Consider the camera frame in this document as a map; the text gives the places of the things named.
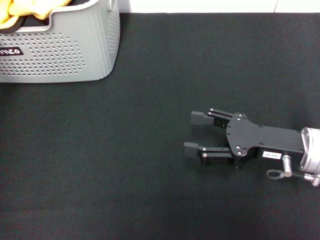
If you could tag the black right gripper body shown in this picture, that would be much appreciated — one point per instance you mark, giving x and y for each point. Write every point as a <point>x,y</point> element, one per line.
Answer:
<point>262,140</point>

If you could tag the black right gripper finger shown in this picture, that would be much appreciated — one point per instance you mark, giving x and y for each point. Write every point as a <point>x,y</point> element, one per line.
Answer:
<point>200,120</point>
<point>192,149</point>

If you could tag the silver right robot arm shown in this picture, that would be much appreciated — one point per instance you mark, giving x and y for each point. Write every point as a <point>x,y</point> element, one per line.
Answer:
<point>312,150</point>

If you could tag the black tablecloth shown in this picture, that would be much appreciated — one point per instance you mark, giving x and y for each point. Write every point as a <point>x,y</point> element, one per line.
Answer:
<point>125,175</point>

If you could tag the grey perforated storage basket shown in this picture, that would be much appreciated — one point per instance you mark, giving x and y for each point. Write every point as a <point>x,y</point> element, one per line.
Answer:
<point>82,37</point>

